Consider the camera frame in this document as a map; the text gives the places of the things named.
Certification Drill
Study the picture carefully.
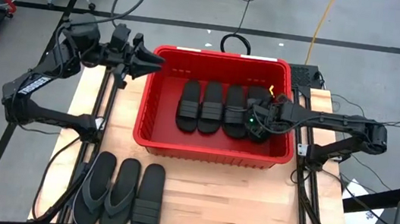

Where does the looped black cable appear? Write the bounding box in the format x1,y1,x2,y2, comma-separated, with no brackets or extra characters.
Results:
218,0,258,57

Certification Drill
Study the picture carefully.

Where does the black aluminium table frame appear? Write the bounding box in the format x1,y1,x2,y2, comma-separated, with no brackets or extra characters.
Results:
28,58,130,224
279,84,367,224

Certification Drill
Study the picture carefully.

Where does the black perforated box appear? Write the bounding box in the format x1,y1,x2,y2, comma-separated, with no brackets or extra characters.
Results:
285,62,325,93

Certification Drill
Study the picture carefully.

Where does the yellow cable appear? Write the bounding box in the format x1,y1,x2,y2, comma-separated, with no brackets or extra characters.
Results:
304,0,340,68

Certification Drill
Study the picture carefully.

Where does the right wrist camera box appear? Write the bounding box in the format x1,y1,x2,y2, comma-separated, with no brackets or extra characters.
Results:
243,108,276,144

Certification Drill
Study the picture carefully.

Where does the white paper sheet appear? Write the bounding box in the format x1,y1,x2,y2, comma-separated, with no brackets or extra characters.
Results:
342,178,388,224

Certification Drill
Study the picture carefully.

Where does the dark grey flip-flop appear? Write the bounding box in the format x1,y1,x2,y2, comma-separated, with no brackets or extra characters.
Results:
99,154,143,224

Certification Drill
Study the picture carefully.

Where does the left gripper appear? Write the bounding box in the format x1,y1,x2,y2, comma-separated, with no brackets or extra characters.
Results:
106,30,169,93

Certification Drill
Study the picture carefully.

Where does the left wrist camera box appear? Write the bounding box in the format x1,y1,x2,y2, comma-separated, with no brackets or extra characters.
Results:
109,23,132,53

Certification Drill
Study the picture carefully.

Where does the red plastic bin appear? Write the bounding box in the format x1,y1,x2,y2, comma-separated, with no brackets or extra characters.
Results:
129,42,305,174

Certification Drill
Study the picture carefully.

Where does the black ridged-strap slide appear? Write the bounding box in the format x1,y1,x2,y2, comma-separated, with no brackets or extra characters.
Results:
173,77,204,134
196,80,227,137
129,161,169,224
241,84,276,144
220,84,253,140

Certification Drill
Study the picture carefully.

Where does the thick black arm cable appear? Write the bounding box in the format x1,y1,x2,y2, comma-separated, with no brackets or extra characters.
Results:
108,0,150,33

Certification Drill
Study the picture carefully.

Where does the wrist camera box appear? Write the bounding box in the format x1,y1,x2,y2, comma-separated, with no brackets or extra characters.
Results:
243,108,276,144
109,23,132,53

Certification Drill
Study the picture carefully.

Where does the black flip-flop with light rim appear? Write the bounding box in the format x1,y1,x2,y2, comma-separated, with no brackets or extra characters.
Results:
70,147,118,224

